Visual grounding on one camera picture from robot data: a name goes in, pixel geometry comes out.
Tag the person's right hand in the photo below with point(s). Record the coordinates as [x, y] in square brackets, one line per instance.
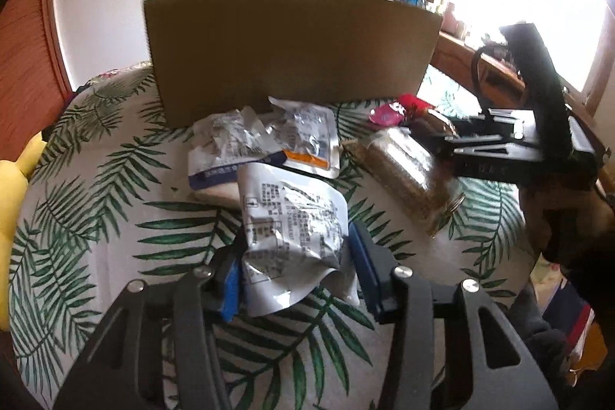
[562, 222]

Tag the silver packet with orange label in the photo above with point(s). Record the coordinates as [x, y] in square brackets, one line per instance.
[307, 126]

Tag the wooden cabinet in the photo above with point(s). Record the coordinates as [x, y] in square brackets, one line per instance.
[456, 54]

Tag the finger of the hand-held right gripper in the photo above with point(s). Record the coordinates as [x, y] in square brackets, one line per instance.
[495, 160]
[495, 126]

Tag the pink snack packet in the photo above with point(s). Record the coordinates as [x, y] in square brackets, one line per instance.
[384, 115]

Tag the pink bottle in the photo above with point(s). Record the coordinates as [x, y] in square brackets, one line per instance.
[450, 18]

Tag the dark clothing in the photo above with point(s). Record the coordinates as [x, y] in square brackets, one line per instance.
[543, 333]

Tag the brown cardboard box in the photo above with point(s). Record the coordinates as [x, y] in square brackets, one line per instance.
[288, 49]

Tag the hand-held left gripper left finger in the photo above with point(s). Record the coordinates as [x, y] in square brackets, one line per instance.
[231, 290]

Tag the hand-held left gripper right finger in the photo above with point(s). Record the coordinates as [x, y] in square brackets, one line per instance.
[365, 270]

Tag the clear packet of brown snack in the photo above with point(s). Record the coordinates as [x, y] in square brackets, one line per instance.
[408, 174]

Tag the red snack packet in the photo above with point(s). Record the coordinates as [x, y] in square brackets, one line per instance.
[415, 103]

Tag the leaf print bed sheet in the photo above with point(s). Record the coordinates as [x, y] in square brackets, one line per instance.
[120, 198]

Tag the silver snack packet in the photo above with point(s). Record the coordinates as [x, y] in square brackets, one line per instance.
[288, 222]

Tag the silver packet with blue band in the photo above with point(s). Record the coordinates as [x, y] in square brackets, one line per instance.
[221, 150]

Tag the wooden slatted headboard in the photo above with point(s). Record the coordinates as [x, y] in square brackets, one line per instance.
[33, 54]

